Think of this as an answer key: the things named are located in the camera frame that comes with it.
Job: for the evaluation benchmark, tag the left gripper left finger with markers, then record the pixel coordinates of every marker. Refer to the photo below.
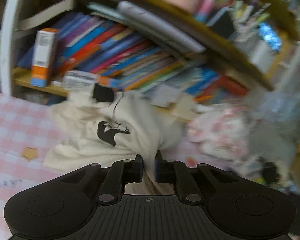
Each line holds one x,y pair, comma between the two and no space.
119,174

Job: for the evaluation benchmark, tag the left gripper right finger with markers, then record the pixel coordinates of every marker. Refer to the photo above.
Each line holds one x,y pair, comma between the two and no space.
177,173

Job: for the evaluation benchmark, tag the beige t-shirt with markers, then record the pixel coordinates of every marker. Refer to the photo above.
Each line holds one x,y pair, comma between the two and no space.
105,131

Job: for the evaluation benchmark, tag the pink white plush bunny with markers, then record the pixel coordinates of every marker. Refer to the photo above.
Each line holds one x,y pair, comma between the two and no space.
221,131

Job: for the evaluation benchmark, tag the small beige box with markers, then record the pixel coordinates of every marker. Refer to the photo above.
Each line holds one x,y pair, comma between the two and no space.
183,108

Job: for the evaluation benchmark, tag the flat white orange box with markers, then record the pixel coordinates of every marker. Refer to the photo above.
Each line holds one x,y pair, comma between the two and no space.
78,80

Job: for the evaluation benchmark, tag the pink checkered table mat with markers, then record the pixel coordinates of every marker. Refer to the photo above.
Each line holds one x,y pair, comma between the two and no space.
27,134

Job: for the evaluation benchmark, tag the row of colourful books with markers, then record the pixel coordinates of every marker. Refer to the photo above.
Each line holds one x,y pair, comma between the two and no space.
122,58

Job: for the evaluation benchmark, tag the wooden white bookshelf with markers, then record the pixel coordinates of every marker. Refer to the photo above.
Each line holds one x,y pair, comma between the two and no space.
248,39

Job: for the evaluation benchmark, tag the white tablet on books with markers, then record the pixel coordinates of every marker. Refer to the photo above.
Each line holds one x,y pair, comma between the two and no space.
173,34

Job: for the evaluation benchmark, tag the tall white orange box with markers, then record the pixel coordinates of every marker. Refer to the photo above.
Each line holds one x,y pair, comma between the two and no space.
43,57

